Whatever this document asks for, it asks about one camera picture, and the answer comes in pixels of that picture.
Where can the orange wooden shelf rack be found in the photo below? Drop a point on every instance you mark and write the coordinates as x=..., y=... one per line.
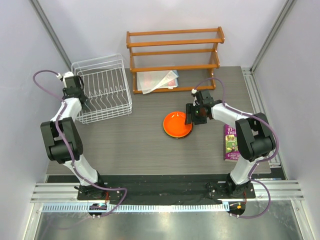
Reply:
x=168, y=50

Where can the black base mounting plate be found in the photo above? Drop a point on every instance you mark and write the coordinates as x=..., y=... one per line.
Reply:
x=181, y=189

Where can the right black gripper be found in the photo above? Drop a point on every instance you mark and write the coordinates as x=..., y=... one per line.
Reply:
x=190, y=109

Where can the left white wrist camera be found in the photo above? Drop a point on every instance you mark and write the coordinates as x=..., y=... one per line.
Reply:
x=63, y=77

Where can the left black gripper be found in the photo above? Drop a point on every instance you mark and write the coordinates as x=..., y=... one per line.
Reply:
x=64, y=91

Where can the slotted cable duct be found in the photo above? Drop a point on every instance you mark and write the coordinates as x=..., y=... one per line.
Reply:
x=89, y=207

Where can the clear plastic document sleeve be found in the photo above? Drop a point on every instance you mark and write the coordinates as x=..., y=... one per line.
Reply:
x=149, y=81

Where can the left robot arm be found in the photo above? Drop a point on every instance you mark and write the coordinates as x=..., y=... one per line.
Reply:
x=62, y=141

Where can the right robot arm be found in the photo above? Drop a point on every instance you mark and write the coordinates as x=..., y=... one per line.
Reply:
x=255, y=138

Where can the purple treehouse book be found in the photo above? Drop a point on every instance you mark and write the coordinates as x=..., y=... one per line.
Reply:
x=231, y=152

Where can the orange plate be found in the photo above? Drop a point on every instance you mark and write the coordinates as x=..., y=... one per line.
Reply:
x=176, y=120

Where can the white wire dish rack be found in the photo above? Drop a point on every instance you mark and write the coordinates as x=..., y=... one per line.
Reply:
x=106, y=87

